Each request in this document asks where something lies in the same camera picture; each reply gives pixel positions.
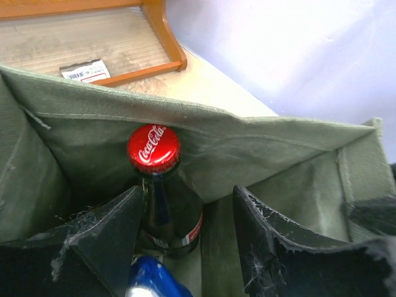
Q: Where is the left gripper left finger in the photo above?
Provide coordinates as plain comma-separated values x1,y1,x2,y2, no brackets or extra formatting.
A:
1,186,143,296

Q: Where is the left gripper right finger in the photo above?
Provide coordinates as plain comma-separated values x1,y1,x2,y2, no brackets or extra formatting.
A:
233,186,395,296

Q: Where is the glass cola bottle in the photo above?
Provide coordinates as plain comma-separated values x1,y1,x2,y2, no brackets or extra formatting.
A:
127,124,203,257

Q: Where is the green canvas bag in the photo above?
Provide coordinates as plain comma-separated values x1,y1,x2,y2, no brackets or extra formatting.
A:
1,66,395,296

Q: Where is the blue white beverage carton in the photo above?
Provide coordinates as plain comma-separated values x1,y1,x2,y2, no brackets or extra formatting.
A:
125,255,192,297

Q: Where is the small red white packet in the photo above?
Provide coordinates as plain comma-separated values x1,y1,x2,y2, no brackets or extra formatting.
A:
59,59,111,83

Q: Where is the wooden shelf rack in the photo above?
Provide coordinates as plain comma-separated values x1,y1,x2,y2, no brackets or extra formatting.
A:
1,1,187,87

